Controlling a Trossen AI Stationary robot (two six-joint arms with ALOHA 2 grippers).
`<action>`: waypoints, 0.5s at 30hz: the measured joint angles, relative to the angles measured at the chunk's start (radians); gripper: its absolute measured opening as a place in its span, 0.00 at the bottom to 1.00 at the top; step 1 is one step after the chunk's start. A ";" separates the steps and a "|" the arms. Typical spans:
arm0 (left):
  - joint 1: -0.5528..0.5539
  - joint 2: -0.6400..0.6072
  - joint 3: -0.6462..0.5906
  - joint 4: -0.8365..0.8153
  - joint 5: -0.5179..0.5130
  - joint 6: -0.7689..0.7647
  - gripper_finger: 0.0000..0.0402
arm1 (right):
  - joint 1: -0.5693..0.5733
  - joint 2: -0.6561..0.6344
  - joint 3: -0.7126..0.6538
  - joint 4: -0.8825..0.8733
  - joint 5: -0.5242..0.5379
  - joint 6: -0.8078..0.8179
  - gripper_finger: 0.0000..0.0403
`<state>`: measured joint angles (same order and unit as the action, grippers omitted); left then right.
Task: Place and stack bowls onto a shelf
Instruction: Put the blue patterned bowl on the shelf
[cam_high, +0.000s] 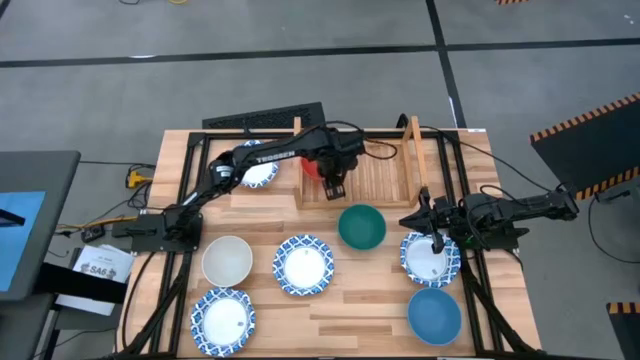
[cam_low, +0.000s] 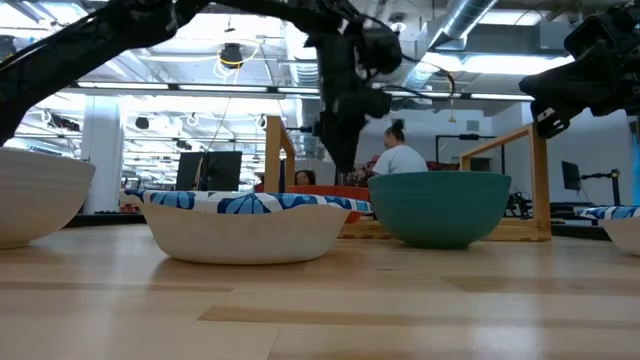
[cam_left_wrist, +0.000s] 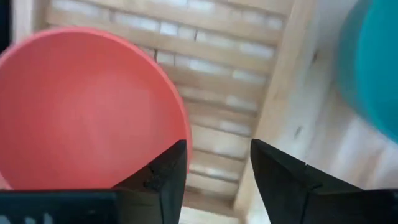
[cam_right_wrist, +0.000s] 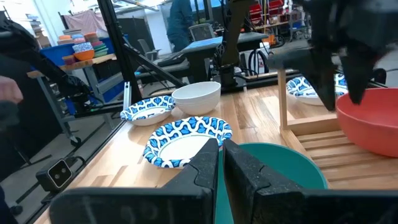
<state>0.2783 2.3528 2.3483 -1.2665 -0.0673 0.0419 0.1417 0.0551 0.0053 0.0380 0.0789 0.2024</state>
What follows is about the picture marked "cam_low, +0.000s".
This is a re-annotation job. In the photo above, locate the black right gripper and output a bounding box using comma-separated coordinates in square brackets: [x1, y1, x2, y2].
[518, 40, 619, 141]

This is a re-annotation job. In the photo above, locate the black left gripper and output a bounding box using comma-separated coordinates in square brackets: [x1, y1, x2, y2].
[310, 28, 394, 174]

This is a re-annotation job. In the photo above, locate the teal bowl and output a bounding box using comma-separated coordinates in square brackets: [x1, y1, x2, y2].
[367, 171, 513, 250]

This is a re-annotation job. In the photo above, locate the blue floral paper plate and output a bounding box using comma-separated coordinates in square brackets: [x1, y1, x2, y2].
[123, 188, 374, 266]
[574, 205, 640, 257]

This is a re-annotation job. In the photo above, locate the white bowl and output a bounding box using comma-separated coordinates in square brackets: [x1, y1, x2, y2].
[0, 146, 97, 250]

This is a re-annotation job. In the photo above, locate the wooden shelf rack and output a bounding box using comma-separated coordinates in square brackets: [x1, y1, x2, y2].
[263, 115, 553, 243]

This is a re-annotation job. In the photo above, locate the small black monitor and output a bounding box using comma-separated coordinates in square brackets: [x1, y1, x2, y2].
[560, 160, 583, 193]

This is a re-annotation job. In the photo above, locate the red bowl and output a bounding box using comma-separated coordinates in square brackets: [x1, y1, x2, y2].
[286, 184, 372, 225]

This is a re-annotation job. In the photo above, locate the black computer monitor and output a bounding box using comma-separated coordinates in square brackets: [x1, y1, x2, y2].
[175, 150, 244, 193]

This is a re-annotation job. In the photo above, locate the black ceiling device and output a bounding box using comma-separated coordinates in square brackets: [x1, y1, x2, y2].
[219, 42, 244, 70]

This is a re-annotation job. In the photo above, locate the long ceiling light strip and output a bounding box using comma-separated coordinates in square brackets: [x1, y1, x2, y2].
[64, 79, 537, 103]

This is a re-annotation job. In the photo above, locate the white building column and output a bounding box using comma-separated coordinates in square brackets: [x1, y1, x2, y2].
[81, 94, 126, 216]

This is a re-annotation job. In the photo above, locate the black pipe frame stand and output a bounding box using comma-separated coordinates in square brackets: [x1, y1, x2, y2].
[434, 132, 507, 175]

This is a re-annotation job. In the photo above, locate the black camera equipment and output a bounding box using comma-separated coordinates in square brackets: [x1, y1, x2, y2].
[505, 191, 534, 220]

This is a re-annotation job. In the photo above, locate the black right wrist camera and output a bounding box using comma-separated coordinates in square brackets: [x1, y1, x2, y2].
[563, 16, 609, 59]

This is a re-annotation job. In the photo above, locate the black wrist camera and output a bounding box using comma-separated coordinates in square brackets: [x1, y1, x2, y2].
[359, 23, 404, 77]
[563, 16, 609, 59]

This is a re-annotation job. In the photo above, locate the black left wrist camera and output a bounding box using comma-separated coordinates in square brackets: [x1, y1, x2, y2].
[359, 23, 404, 77]

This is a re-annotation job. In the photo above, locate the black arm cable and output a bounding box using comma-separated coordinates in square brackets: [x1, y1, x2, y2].
[398, 51, 458, 102]

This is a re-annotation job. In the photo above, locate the yellow hanging cable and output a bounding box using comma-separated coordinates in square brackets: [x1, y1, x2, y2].
[215, 38, 262, 81]

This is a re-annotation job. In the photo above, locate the silver ventilation duct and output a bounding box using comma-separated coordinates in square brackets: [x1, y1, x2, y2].
[402, 0, 499, 92]

